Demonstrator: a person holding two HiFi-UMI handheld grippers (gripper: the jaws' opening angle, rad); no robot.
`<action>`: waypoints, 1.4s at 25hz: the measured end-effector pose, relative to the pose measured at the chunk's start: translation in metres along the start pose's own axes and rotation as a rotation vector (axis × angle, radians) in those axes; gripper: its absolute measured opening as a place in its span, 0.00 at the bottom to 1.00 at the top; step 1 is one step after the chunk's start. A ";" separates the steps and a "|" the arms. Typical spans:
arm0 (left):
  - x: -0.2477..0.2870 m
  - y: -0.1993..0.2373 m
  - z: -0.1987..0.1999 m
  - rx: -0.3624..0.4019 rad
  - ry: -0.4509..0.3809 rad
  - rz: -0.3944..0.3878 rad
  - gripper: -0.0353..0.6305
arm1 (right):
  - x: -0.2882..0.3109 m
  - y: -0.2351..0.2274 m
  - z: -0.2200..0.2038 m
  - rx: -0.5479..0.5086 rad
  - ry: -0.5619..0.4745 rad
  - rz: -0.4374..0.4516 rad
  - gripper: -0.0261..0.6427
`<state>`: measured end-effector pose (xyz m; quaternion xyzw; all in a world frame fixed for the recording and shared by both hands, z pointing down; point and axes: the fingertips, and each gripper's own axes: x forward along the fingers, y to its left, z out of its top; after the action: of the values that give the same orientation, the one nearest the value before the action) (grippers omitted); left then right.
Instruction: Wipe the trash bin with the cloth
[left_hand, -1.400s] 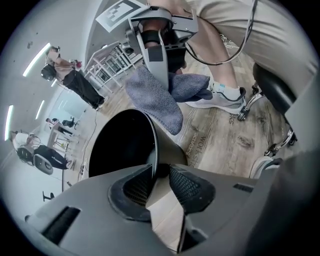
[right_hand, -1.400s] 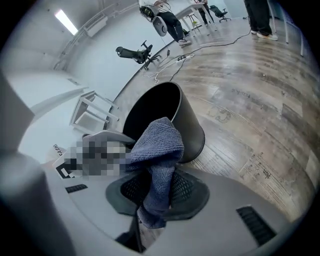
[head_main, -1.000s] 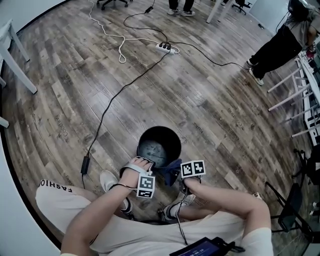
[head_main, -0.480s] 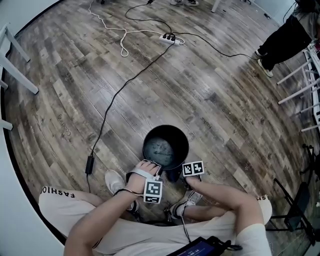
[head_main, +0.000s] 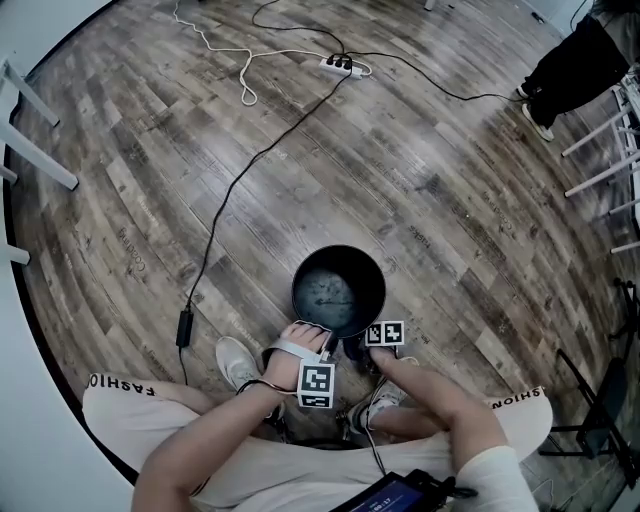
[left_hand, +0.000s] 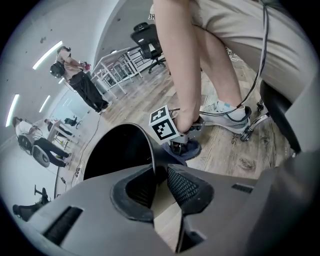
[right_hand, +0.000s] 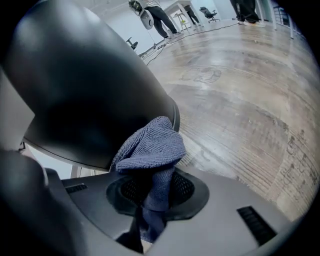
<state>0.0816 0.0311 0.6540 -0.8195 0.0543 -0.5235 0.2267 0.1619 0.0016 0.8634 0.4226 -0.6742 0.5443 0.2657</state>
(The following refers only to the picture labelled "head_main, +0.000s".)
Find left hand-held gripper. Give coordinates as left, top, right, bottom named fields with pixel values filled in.
left=261, top=319, right=339, bottom=410

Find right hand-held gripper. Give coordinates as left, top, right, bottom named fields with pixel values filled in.
left=364, top=321, right=405, bottom=347

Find dark blue cloth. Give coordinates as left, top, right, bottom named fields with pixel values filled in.
left=344, top=335, right=374, bottom=374

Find black round bucket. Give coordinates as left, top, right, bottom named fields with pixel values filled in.
left=291, top=243, right=387, bottom=340

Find person's right forearm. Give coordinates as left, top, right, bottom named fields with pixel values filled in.
left=368, top=345, right=506, bottom=446

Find person's left forearm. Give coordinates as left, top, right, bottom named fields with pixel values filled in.
left=130, top=382, right=300, bottom=512

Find person's left hand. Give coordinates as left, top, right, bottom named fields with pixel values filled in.
left=262, top=322, right=333, bottom=394

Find black stool with chrome base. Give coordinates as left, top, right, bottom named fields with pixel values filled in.
left=272, top=408, right=374, bottom=451

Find person's right white sock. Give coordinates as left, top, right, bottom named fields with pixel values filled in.
left=347, top=402, right=374, bottom=434

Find person's right white shoe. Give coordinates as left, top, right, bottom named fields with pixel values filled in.
left=367, top=355, right=420, bottom=419

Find person's right leg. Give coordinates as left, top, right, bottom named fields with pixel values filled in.
left=369, top=405, right=451, bottom=432

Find black screen device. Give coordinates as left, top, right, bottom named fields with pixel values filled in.
left=327, top=468, right=479, bottom=512

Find black power adapter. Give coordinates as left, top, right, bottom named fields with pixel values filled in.
left=175, top=309, right=196, bottom=349

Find person's white shirt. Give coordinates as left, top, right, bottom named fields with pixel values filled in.
left=189, top=429, right=541, bottom=512

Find black folding chair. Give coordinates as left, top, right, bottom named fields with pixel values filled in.
left=537, top=347, right=640, bottom=489

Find black stand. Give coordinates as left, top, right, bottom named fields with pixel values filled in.
left=607, top=277, right=640, bottom=361

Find left hand-held gripper cable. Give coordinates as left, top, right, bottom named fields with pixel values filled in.
left=234, top=379, right=301, bottom=399

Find hand-held gripper cable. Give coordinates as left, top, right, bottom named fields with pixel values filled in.
left=364, top=372, right=401, bottom=477
left=234, top=379, right=301, bottom=399

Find right hand-held gripper cable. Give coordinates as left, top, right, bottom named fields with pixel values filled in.
left=364, top=372, right=401, bottom=477

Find black power cable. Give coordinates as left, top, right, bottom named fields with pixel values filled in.
left=347, top=49, right=526, bottom=103
left=184, top=72, right=351, bottom=314
left=252, top=0, right=346, bottom=59

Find white table frame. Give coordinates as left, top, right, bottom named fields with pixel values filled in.
left=559, top=74, right=640, bottom=256

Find white power strip with cable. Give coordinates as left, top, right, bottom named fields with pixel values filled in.
left=172, top=0, right=374, bottom=106

